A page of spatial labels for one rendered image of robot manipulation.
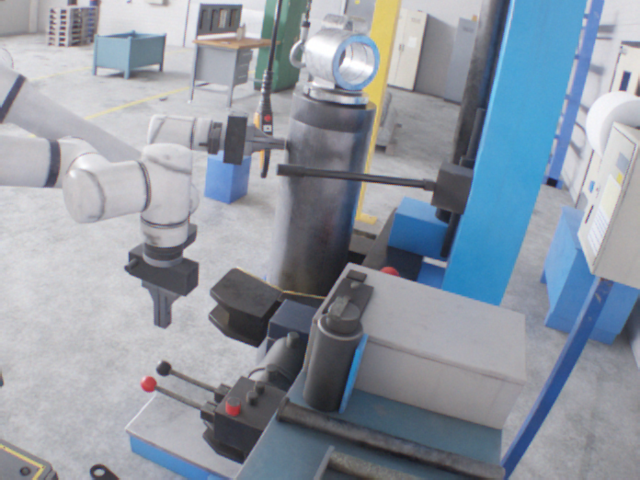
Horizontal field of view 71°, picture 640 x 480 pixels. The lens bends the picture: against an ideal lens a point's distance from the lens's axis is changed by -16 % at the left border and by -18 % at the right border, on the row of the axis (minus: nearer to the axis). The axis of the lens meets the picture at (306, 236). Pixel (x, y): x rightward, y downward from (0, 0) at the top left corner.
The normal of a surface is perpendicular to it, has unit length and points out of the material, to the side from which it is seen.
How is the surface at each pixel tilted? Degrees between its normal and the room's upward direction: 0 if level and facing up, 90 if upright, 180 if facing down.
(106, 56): 90
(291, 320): 0
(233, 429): 90
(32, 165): 80
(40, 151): 47
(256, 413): 0
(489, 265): 90
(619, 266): 90
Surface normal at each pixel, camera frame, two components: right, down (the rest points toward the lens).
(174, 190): 0.66, 0.42
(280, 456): 0.15, -0.88
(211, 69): -0.33, 0.37
